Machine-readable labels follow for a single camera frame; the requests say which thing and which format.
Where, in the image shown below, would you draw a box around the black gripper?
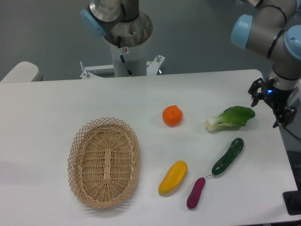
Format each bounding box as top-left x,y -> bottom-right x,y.
248,78 -> 300,128

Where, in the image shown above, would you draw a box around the dark green cucumber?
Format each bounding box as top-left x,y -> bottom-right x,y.
211,137 -> 245,176

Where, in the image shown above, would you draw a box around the second grey robot arm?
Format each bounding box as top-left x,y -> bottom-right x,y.
80,0 -> 153,48

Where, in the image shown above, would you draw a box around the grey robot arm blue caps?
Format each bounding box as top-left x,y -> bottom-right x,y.
231,0 -> 301,127

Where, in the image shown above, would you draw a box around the green bok choy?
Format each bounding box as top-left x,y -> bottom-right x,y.
205,106 -> 255,131

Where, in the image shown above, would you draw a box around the black clamp at table edge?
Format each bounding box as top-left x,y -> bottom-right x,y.
283,191 -> 301,215

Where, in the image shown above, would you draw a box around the orange tangerine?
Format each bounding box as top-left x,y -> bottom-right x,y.
162,105 -> 183,127

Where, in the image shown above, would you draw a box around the yellow mango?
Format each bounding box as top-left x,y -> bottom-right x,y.
158,160 -> 188,195

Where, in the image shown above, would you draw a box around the purple sweet potato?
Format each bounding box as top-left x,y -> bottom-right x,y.
186,177 -> 206,209

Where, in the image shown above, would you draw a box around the oval woven wicker basket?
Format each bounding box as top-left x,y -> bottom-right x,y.
68,117 -> 140,209

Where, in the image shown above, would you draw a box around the white chair armrest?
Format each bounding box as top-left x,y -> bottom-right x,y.
0,61 -> 43,84

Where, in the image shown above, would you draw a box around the black cable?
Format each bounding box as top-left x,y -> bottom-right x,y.
281,123 -> 301,142

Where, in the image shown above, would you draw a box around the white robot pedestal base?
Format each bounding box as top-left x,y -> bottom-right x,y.
80,42 -> 165,80

